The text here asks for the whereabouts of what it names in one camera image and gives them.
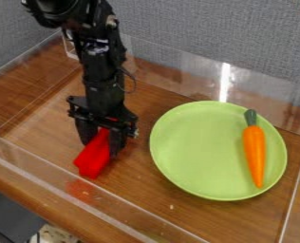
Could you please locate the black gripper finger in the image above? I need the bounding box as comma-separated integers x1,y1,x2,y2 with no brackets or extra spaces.
75,119,98,145
110,129,126,158

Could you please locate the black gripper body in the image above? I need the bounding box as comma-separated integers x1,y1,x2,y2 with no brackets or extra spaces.
66,77,138,138

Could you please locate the red star-profile block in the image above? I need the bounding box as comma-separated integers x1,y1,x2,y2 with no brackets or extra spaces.
74,128,110,178

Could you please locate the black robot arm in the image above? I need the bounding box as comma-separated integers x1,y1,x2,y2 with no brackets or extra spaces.
20,0,138,157

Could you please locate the green plate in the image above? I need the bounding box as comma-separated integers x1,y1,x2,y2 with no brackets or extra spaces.
150,101,288,201

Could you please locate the orange toy carrot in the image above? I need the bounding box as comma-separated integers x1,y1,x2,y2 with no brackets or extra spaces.
242,109,265,188

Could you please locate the white power strip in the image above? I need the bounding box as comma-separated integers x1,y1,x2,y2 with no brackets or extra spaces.
24,224,81,243

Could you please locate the black cable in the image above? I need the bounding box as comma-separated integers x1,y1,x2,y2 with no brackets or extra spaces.
121,67,138,94

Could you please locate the clear acrylic enclosure wall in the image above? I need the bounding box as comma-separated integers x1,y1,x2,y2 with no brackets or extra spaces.
0,37,300,243

